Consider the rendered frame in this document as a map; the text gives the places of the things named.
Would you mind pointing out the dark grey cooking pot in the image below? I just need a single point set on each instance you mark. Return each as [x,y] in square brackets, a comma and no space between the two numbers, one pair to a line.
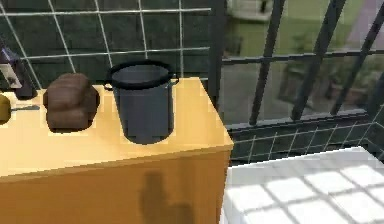
[145,106]

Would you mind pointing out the yellow wooden counter cabinet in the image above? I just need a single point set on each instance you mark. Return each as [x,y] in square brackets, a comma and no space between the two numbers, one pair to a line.
[100,186]

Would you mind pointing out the black framed window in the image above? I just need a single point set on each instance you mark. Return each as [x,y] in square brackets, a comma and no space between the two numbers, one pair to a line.
[300,60]

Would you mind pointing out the brown bread loaf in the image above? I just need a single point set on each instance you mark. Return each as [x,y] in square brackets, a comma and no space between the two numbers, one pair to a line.
[70,103]

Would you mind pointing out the grey knife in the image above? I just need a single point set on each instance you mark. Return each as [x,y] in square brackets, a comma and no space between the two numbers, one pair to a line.
[26,108]

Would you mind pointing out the dark purple bottle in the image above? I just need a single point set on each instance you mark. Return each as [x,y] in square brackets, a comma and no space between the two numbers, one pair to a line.
[15,75]

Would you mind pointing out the olive green round fruit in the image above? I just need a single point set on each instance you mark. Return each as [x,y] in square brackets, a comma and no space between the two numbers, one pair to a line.
[3,108]

